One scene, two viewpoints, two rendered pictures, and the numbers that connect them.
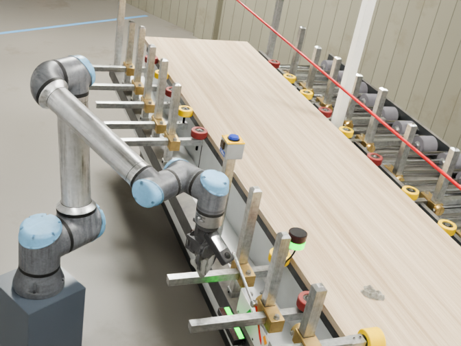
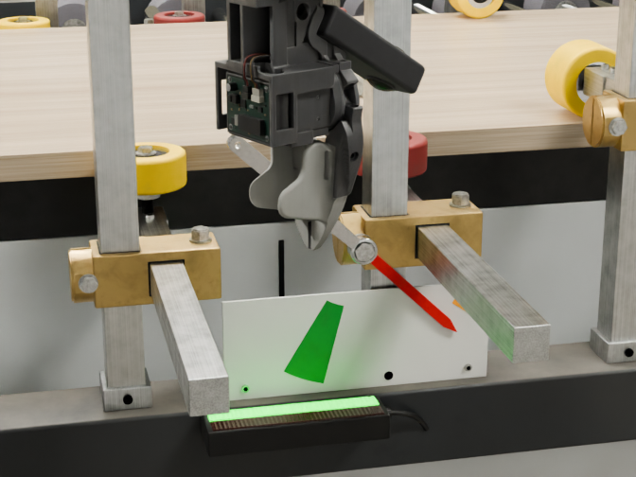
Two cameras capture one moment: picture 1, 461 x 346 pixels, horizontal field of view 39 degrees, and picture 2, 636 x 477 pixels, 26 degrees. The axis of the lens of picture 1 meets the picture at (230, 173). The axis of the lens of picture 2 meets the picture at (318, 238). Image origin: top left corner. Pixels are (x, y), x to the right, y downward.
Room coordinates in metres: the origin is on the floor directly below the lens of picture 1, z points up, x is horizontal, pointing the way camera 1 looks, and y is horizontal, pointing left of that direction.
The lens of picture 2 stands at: (1.50, 1.03, 1.25)
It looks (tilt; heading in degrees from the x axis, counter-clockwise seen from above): 18 degrees down; 282
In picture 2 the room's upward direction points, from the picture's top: straight up
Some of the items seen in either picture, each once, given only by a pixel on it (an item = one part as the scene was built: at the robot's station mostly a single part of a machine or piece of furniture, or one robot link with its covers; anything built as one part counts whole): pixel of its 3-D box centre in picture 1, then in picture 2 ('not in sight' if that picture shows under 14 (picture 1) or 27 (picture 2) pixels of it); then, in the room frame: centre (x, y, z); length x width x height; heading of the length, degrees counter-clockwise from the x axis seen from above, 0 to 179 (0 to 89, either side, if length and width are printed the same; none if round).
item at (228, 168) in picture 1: (221, 205); not in sight; (2.16, 0.01, 0.92); 0.05 x 0.04 x 0.45; 25
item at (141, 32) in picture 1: (138, 66); not in sight; (3.51, 0.63, 0.92); 0.03 x 0.03 x 0.48; 25
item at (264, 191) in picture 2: (203, 261); (282, 190); (1.74, 0.03, 0.95); 0.06 x 0.03 x 0.09; 51
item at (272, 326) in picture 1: (269, 312); (405, 233); (1.68, -0.21, 0.84); 0.13 x 0.06 x 0.05; 25
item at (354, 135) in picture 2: (202, 257); (333, 138); (1.70, 0.04, 1.00); 0.05 x 0.02 x 0.09; 141
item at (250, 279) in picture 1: (241, 270); (144, 270); (1.90, -0.11, 0.83); 0.13 x 0.06 x 0.05; 25
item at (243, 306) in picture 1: (251, 324); (359, 340); (1.71, -0.17, 0.75); 0.26 x 0.01 x 0.10; 25
